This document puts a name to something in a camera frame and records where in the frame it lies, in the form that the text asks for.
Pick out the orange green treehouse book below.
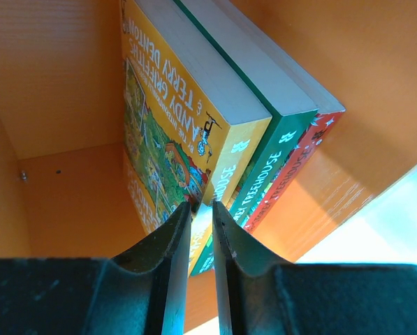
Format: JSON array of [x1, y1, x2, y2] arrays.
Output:
[[119, 1, 272, 268]]

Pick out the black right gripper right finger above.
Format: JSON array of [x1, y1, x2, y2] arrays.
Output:
[[212, 202, 417, 334]]

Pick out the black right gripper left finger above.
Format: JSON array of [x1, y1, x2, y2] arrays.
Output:
[[0, 202, 191, 334]]

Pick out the red treehouse book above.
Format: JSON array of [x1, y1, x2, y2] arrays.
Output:
[[216, 1, 346, 233]]

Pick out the orange wooden shelf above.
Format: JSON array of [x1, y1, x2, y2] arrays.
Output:
[[0, 0, 417, 334]]

